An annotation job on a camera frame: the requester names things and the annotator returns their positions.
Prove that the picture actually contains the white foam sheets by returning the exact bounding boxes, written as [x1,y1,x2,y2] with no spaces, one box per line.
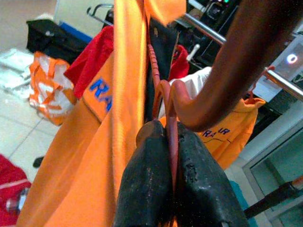
[0,48,36,100]

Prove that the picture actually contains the red shirt plaid pockets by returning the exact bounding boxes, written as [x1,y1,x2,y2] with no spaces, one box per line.
[0,153,32,227]

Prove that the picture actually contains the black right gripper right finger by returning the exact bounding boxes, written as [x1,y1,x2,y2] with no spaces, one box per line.
[176,121,250,227]

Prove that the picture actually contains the silver clothes rail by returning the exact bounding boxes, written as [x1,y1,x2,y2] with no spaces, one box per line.
[182,13,303,102]

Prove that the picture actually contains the orange white plastic bag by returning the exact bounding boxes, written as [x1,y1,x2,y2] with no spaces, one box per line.
[28,51,78,126]

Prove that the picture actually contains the white plastic handle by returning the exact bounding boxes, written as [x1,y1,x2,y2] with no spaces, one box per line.
[186,44,201,61]

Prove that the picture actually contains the red plastic hanger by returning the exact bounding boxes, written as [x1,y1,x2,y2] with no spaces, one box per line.
[246,65,276,101]
[147,0,303,227]

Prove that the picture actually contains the black wire hanger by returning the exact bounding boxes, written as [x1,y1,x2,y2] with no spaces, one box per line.
[86,3,115,26]

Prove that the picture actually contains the red collared shirt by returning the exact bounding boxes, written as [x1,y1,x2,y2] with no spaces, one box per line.
[63,25,190,100]

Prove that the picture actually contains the white grey patterned shirt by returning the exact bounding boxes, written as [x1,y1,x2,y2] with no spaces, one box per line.
[158,66,213,119]

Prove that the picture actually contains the blue floor mat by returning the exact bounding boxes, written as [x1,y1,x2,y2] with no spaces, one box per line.
[228,179,258,227]

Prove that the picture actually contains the orange polo shirt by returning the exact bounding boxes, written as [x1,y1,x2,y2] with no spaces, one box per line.
[15,0,187,227]
[194,96,267,170]

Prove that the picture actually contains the black rack pole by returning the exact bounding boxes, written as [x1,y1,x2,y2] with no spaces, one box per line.
[243,175,303,219]

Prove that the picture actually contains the black desk with electronics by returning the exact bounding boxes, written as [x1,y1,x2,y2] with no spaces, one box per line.
[175,0,240,64]

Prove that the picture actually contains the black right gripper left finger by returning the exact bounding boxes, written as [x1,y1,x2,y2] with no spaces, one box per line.
[113,120,175,227]

